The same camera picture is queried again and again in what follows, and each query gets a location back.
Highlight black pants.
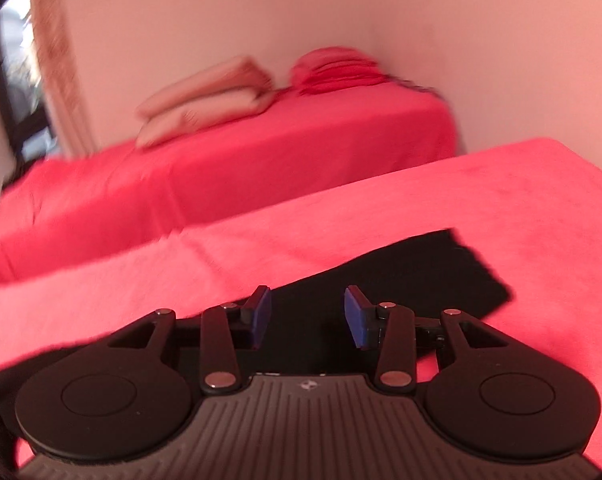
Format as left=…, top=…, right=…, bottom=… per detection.
left=0, top=230, right=510, bottom=479

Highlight lower pink pillow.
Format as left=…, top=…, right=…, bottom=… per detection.
left=135, top=88, right=277, bottom=150

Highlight pink pillow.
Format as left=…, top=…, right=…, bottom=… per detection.
left=135, top=55, right=273, bottom=119
left=135, top=88, right=277, bottom=150

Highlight near bed red blanket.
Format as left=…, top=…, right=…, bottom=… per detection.
left=0, top=139, right=602, bottom=466

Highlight far bed red sheet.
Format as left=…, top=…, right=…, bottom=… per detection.
left=0, top=82, right=457, bottom=284

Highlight upper pink pillow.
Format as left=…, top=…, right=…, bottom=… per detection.
left=135, top=55, right=273, bottom=119

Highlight folded red blanket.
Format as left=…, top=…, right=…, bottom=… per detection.
left=289, top=47, right=388, bottom=94

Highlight dark framed window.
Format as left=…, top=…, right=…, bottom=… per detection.
left=0, top=0, right=58, bottom=162

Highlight pink lace curtain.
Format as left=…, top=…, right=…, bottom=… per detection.
left=30, top=0, right=97, bottom=158

